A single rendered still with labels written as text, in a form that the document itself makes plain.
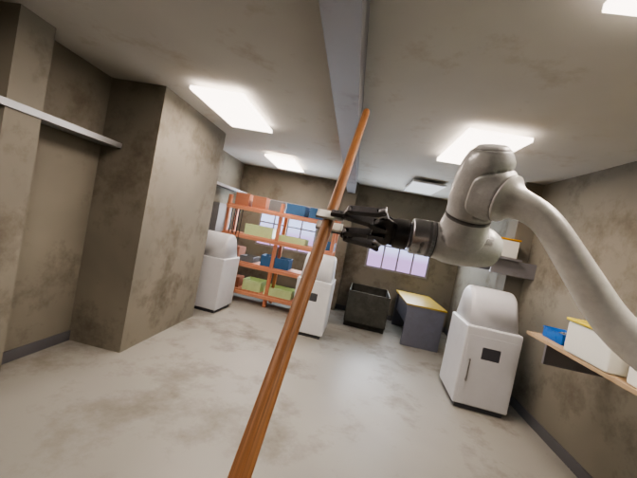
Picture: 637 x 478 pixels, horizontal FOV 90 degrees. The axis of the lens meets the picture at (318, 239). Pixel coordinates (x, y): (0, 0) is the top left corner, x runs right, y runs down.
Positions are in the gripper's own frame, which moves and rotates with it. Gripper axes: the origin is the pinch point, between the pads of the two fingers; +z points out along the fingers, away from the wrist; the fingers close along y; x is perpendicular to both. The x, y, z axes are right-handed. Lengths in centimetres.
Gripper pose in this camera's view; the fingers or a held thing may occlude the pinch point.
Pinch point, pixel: (329, 220)
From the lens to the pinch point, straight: 82.7
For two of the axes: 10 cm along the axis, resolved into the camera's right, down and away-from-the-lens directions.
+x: 2.3, -6.5, 7.3
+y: -0.4, 7.4, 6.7
